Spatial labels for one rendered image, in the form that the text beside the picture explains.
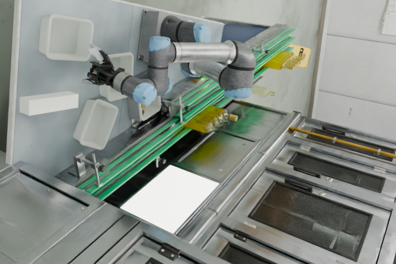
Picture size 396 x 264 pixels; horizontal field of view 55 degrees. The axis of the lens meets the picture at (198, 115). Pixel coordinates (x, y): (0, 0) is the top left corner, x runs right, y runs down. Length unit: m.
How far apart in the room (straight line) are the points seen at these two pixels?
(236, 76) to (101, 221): 0.77
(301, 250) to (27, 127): 1.24
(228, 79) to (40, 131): 0.82
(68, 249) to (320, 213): 1.18
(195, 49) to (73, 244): 0.79
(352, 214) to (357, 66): 6.26
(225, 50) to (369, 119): 7.07
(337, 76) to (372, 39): 1.00
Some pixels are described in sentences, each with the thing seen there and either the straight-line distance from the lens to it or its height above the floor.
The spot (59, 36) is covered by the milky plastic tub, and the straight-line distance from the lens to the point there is 1.72.
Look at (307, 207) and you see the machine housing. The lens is 1.98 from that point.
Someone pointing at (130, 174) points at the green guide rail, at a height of 0.95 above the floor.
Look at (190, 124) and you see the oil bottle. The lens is 2.25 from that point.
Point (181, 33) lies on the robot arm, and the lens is 1.97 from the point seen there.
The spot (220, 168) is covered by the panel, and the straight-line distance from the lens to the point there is 2.09.
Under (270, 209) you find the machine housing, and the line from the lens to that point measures 1.94.
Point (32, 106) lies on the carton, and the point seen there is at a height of 0.81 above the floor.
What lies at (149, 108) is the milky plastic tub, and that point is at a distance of 2.18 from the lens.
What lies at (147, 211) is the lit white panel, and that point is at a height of 1.12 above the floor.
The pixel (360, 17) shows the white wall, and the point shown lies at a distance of 7.84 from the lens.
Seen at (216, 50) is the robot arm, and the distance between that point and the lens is 1.51.
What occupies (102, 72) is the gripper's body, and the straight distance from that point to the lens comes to 1.43.
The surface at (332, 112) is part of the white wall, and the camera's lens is 8.60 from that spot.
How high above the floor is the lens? 2.08
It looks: 29 degrees down
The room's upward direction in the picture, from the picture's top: 106 degrees clockwise
